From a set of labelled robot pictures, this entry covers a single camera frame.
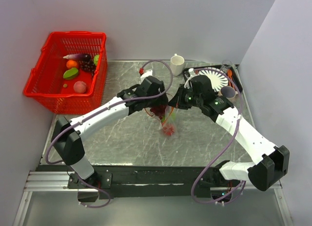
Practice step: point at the green mango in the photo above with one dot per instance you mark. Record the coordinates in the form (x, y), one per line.
(71, 73)

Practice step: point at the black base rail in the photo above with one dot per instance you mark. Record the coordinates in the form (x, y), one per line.
(150, 181)

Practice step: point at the pink peach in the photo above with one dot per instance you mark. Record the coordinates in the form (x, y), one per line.
(80, 87)

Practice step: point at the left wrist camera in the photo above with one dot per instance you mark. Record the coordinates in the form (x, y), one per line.
(145, 73)

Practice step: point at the clear zip top bag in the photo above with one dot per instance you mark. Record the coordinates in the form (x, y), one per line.
(166, 116)

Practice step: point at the beige mug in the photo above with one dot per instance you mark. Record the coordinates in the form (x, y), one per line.
(228, 92)

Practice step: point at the dark red grape bunch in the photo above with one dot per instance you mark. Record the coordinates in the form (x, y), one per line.
(159, 111)

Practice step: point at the green round fruit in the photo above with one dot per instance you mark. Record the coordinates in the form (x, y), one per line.
(95, 59)

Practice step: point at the red yellow apple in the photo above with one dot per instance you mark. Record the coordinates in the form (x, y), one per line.
(168, 130)

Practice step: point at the orange plastic spoon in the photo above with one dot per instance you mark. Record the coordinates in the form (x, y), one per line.
(229, 74)

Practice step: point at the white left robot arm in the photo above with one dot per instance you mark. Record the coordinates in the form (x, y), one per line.
(69, 135)

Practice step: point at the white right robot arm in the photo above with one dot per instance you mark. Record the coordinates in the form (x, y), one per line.
(268, 163)

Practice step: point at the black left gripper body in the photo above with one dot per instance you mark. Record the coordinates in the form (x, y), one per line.
(156, 101)

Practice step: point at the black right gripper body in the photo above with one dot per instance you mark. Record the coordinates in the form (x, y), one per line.
(197, 100)

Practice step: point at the red plastic basket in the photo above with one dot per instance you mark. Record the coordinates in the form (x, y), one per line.
(46, 83)

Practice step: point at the purple eggplant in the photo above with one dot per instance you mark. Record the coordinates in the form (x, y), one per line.
(78, 57)

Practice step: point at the clear drinking glass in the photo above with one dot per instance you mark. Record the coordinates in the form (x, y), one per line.
(225, 66)

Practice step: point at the blue striped white plate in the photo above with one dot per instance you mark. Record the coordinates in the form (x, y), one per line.
(218, 80)

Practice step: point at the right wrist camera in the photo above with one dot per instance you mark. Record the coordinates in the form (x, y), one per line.
(191, 72)

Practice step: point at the orange tangerine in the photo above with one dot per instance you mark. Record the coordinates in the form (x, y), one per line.
(72, 64)

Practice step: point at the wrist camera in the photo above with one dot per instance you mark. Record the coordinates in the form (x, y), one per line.
(191, 72)
(145, 73)

